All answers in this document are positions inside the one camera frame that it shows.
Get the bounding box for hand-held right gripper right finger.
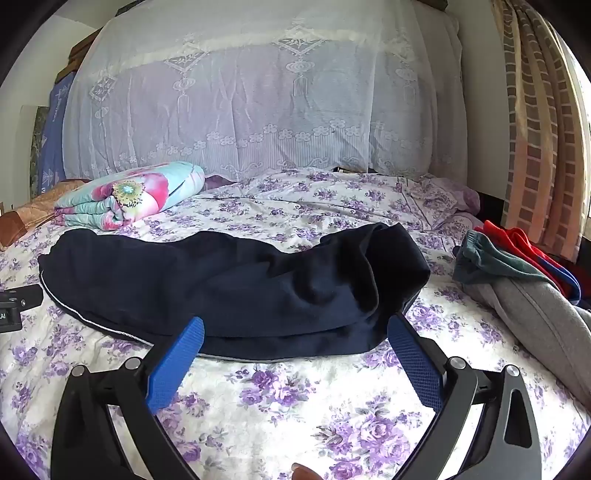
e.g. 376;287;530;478
387;313;543;480

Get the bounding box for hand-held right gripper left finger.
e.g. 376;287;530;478
51;316;206;480

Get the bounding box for navy blue pants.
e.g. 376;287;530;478
38;222;431;361

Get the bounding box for green garment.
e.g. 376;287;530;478
452;230;550;289

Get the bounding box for grey pants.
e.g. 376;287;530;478
471;272;591;393

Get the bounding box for brown pillow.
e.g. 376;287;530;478
0;180;90;252

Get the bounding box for purple floral bed sheet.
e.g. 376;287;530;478
0;166;591;480

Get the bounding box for red garment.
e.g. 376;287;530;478
475;220;583;305

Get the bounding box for folded floral quilt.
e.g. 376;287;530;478
54;161;206;230

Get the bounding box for purple floral pillow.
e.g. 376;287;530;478
402;174;481;232

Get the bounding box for blue patterned cloth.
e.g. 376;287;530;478
36;74;77;185

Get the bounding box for orange checked curtain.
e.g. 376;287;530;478
492;0;591;261

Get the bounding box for white lace cover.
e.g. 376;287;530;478
62;0;462;183

